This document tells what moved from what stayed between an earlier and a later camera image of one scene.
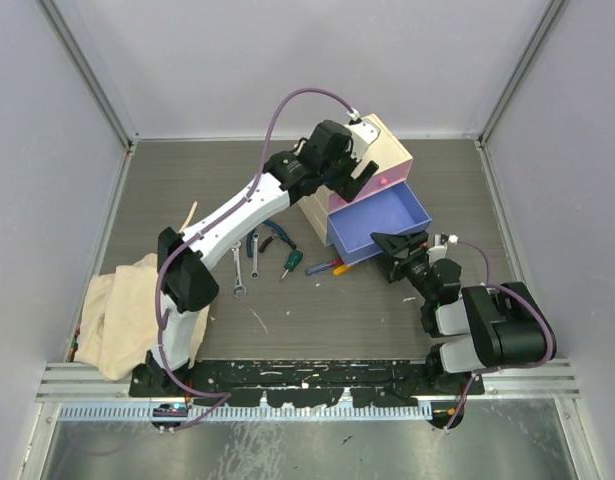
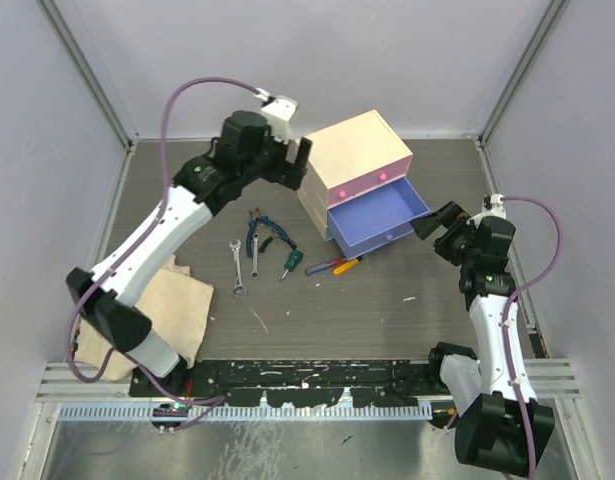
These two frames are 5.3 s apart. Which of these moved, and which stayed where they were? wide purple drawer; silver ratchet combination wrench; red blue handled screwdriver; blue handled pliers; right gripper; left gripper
Moved: right gripper; left gripper
Stayed: wide purple drawer; red blue handled screwdriver; silver ratchet combination wrench; blue handled pliers
